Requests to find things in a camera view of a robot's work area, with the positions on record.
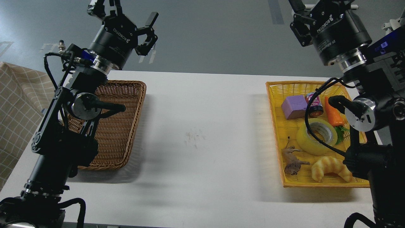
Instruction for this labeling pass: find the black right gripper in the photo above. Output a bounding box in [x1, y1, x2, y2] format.
[288, 0, 372, 66]

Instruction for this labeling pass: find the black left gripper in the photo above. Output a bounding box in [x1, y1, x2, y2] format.
[87, 0, 159, 70]

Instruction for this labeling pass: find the yellow tape roll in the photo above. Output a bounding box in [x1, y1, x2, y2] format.
[296, 118, 338, 156]

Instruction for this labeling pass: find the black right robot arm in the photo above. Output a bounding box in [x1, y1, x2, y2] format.
[289, 0, 405, 228]

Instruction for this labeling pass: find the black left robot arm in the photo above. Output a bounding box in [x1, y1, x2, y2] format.
[1, 0, 159, 228]

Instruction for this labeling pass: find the purple block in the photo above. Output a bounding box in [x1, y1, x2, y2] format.
[281, 95, 308, 120]

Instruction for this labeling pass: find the orange toy carrot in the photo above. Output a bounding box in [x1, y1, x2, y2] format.
[324, 96, 344, 127]

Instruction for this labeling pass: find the brown wicker basket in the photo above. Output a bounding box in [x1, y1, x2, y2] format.
[78, 80, 146, 170]

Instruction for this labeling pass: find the yellow plastic basket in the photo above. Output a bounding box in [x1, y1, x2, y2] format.
[266, 81, 369, 188]

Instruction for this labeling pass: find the beige checkered cloth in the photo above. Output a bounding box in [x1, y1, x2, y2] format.
[0, 62, 54, 189]

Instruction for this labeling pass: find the brown toy animal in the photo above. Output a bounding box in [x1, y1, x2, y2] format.
[282, 136, 310, 175]

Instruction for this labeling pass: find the toy croissant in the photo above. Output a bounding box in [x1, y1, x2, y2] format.
[311, 156, 353, 182]

